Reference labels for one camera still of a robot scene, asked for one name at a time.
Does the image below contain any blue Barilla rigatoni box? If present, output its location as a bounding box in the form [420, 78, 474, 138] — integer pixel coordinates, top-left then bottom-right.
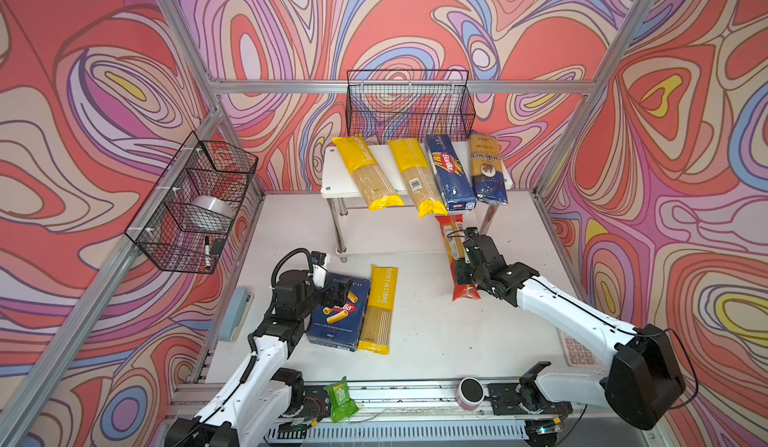
[306, 273, 371, 352]

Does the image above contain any red spaghetti bag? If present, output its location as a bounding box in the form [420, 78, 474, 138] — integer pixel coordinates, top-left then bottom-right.
[435, 214, 480, 301]

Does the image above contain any yellow Pastatime spaghetti bag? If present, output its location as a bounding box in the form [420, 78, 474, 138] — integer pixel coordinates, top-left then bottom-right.
[333, 135, 404, 212]
[358, 266, 399, 355]

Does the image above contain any blue Barilla spaghetti box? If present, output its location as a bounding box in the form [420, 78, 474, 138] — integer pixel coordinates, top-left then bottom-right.
[425, 134, 477, 212]

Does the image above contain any clear blue spaghetti bag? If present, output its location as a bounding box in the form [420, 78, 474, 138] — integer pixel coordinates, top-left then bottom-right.
[469, 132, 508, 205]

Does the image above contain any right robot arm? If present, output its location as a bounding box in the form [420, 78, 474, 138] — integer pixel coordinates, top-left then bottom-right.
[452, 227, 686, 431]

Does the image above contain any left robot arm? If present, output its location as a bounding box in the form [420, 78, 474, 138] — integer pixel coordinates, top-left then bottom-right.
[164, 270, 353, 446]

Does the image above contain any light blue stapler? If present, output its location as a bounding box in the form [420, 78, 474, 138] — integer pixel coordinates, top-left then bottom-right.
[218, 287, 253, 342]

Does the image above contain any black marker pen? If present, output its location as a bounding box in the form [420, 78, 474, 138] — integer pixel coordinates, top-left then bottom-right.
[203, 236, 212, 270]

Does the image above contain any green snack packet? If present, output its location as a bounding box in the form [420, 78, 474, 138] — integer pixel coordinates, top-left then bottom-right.
[324, 376, 359, 423]

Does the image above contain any silver tape roll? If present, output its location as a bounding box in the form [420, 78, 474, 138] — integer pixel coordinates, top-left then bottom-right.
[187, 195, 235, 234]

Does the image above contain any small round speaker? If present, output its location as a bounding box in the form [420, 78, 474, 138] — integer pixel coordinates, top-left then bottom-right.
[455, 377, 485, 411]

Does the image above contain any white pink calculator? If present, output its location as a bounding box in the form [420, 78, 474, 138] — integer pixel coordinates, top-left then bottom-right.
[558, 330, 601, 367]

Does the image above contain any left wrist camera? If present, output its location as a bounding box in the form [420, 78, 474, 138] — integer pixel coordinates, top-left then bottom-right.
[309, 251, 328, 289]

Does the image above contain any left black wire basket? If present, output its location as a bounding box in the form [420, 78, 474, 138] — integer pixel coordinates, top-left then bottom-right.
[125, 133, 258, 274]

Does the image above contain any black wire basket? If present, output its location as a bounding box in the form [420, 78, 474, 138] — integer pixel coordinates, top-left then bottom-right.
[345, 67, 476, 145]
[125, 133, 258, 274]

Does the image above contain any back black wire basket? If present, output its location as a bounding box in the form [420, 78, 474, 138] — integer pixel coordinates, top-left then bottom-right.
[345, 67, 476, 145]

